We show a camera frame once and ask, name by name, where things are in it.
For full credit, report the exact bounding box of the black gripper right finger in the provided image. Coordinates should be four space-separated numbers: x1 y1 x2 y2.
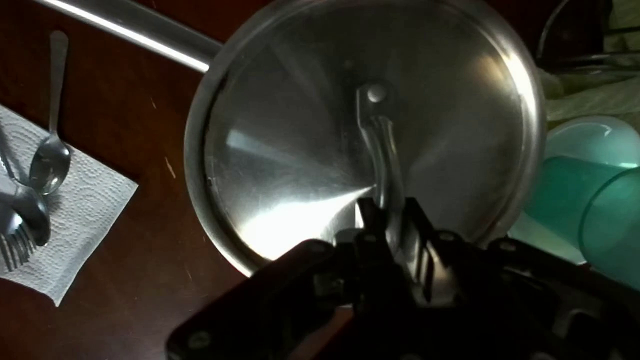
399 194 456 303

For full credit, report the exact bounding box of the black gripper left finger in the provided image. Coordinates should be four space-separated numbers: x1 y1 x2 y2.
355 194 397 255

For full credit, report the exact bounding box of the silver pot lid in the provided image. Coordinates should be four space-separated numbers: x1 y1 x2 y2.
183 0 550 280

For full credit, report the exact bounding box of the teal plate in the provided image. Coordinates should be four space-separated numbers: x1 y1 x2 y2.
504 209 591 266

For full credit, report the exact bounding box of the teal plastic cup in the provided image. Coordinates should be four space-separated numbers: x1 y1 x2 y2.
578 166 640 290
522 113 640 264

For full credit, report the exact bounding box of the yellow-green cloth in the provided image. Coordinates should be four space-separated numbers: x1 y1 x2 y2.
543 0 640 133

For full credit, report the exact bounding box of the white paper napkin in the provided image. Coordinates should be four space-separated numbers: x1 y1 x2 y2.
0 102 143 310

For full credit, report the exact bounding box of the silver spoon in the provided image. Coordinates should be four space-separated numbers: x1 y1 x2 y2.
29 28 74 200

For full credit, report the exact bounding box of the silver cutlery piece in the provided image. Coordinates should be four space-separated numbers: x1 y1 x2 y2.
11 185 55 250

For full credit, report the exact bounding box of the silver fork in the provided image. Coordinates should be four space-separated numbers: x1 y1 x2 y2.
0 209 37 274

